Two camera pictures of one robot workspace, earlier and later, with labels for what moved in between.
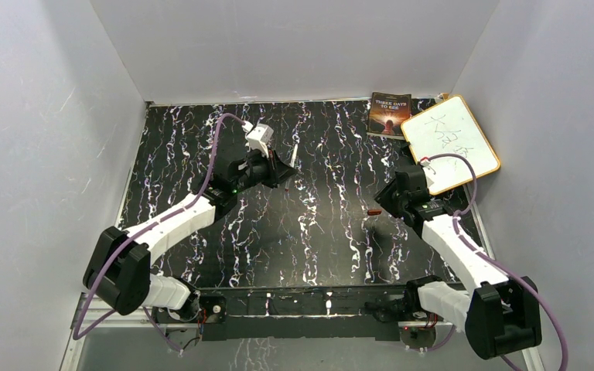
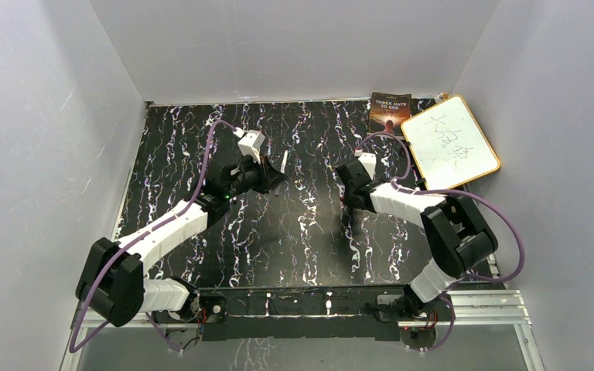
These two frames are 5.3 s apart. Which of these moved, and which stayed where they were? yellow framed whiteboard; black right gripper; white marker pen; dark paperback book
Moved: black right gripper; white marker pen
Stayed: dark paperback book; yellow framed whiteboard
